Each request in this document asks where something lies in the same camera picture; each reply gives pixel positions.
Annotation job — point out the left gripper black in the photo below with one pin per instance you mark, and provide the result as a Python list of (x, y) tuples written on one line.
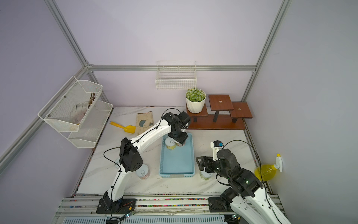
[(182, 139)]

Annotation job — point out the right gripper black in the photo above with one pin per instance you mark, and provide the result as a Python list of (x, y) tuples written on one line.
[(205, 159)]

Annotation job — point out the can with yellow label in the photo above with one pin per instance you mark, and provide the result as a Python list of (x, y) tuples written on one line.
[(170, 143)]

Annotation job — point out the green label can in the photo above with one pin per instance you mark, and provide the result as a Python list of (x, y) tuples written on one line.
[(205, 176)]

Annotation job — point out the light blue plastic basket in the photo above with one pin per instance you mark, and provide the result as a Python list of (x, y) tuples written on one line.
[(177, 162)]

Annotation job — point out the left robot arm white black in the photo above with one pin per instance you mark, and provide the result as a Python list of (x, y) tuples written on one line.
[(130, 159)]

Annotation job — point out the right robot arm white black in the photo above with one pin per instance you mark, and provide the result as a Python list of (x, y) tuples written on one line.
[(245, 195)]

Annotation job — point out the beige work gloves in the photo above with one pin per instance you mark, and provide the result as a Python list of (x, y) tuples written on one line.
[(144, 121)]

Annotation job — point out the white pot green succulent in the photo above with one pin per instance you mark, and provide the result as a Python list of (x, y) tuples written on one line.
[(195, 100)]

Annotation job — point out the yellow plastic scoop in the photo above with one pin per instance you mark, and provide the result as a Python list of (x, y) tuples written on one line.
[(127, 129)]

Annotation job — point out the yellow spray bottle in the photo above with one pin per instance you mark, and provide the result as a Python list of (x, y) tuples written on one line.
[(267, 172)]

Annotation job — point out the pull-tab can middle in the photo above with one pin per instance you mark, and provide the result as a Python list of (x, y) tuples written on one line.
[(117, 163)]

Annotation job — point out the white mesh two-tier rack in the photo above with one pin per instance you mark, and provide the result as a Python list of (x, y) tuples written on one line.
[(56, 113)]

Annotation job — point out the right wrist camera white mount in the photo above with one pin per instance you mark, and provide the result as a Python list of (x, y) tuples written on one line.
[(216, 146)]

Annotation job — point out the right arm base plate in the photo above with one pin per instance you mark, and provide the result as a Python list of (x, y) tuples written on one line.
[(216, 204)]

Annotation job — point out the white wire wall basket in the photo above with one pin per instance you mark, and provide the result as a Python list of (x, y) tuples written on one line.
[(176, 75)]

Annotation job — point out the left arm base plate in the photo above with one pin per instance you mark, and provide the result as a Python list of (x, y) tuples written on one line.
[(122, 207)]

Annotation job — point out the aluminium front rail frame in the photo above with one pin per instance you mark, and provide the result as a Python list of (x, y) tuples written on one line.
[(162, 209)]

